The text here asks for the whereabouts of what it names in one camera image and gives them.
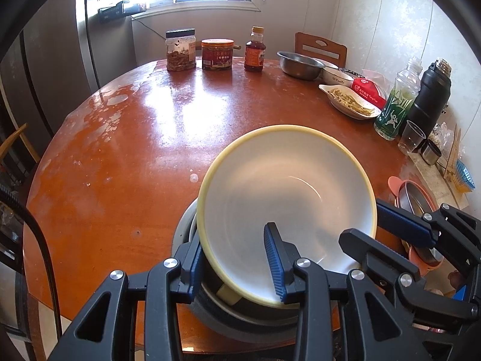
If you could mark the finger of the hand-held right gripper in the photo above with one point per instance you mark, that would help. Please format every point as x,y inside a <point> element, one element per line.
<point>406,225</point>
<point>357,244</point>

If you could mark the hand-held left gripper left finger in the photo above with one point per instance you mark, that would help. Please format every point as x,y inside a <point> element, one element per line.
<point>195,267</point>

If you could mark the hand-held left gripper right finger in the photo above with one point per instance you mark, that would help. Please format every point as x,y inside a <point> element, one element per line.
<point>276,267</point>

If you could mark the steel plate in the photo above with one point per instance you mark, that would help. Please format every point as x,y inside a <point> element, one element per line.
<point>417,199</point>

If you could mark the pink plastic plate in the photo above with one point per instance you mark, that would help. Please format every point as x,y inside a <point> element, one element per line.
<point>394,186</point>

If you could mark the small steel bowl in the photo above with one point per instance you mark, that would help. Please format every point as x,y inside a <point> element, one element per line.
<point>192,225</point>

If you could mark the large steel bowl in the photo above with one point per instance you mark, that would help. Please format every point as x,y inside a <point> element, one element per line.
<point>225,327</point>

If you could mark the large printed paper sheet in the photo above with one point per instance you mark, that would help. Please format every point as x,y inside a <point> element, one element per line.
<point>432,176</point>

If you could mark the steel thermos lid cup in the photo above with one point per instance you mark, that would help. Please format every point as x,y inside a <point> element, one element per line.
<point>431,153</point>

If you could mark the stack of blue cupcake liners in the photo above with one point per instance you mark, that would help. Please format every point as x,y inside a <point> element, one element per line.
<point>465,176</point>

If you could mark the wooden phone stand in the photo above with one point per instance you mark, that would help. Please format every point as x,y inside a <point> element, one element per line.
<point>453,154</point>

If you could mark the clear plastic cup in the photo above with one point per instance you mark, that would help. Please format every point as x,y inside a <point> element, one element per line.
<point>410,139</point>

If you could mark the clear plastic bag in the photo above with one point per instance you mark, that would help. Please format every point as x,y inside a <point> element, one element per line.
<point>443,135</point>

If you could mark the green drink bottle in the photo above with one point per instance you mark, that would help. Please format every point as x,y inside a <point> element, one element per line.
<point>396,109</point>

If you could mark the black thermos flask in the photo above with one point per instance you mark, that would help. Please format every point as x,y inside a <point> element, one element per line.
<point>430,97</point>

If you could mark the white dish of food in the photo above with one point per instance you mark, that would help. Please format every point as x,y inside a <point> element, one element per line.
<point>347,101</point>

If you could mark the red tissue packet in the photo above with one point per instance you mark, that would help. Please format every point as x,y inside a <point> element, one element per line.
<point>370,90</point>

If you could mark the white ceramic bowl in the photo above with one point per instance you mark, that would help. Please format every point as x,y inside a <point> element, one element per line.
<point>336,77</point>

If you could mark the steel basin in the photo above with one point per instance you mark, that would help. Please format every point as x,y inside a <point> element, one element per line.
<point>300,66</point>

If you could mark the brown wooden chair back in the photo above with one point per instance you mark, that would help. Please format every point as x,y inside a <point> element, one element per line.
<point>319,43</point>

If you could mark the red-lidded jar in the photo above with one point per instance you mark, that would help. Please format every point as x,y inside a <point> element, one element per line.
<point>217,56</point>

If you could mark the brown sauce bottle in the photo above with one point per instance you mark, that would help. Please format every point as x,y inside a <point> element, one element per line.
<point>254,54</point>

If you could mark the black-lidded plastic jar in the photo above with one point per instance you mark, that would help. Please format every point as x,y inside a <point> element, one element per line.
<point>181,52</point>

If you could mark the light wooden chair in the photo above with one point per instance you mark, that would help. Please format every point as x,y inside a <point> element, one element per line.
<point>18,139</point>

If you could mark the grey refrigerator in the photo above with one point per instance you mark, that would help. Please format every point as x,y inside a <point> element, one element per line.
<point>56,52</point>

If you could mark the black fridge side rack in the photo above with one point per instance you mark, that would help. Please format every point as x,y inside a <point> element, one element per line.
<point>120,11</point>

